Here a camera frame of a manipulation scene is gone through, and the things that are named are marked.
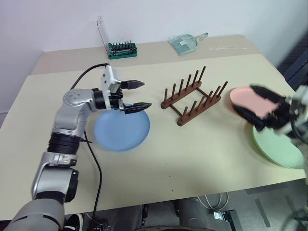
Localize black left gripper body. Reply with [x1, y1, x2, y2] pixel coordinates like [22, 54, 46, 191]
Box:
[109, 81, 126, 113]

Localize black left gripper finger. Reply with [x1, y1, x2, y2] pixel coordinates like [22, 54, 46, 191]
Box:
[124, 103, 153, 115]
[122, 80, 145, 91]

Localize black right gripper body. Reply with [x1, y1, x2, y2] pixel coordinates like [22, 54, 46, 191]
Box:
[264, 97, 294, 136]

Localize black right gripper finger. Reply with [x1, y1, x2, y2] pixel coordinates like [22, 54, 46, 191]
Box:
[231, 104, 266, 132]
[250, 84, 287, 104]

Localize red plate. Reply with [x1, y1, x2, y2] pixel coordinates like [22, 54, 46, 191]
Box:
[228, 86, 281, 119]

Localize green plate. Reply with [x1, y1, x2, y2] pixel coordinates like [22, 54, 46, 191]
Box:
[252, 120, 308, 169]

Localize blue plate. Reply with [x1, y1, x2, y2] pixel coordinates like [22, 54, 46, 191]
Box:
[93, 103, 151, 153]

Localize wooden dish rack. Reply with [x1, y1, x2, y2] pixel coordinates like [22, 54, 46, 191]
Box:
[160, 65, 229, 127]

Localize green screwdriver bit set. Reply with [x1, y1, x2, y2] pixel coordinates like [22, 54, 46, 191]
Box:
[107, 40, 138, 60]

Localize dark ribbed furniture piece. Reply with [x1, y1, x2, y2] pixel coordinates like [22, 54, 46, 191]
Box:
[276, 33, 308, 92]

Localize thin clear plastic stick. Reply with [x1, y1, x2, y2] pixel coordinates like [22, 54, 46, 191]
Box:
[208, 46, 247, 51]

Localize clear plastic case lid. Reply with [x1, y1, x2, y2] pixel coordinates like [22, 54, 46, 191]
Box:
[97, 15, 109, 48]

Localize clear glass scoop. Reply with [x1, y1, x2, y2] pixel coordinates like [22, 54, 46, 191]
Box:
[168, 32, 209, 57]

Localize dark grey rounded shape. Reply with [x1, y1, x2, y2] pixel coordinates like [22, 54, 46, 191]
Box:
[173, 196, 218, 231]
[103, 204, 146, 231]

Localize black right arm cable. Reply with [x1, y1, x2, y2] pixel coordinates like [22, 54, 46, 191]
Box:
[288, 117, 308, 146]

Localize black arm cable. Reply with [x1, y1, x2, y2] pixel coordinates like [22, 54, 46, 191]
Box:
[71, 63, 112, 227]
[288, 117, 308, 146]

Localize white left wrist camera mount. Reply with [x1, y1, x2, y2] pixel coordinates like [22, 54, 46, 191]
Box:
[100, 65, 122, 94]

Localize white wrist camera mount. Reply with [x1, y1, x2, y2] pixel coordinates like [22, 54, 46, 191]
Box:
[290, 85, 308, 126]
[100, 65, 122, 94]

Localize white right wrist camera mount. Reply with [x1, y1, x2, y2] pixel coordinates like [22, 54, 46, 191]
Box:
[290, 85, 308, 126]

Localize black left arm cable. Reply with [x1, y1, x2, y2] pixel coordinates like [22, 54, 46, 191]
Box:
[71, 63, 112, 227]

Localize white cables under table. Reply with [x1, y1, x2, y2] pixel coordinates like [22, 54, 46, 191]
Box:
[196, 192, 230, 210]

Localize black metal table bracket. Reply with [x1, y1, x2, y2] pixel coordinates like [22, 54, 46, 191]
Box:
[212, 209, 243, 231]

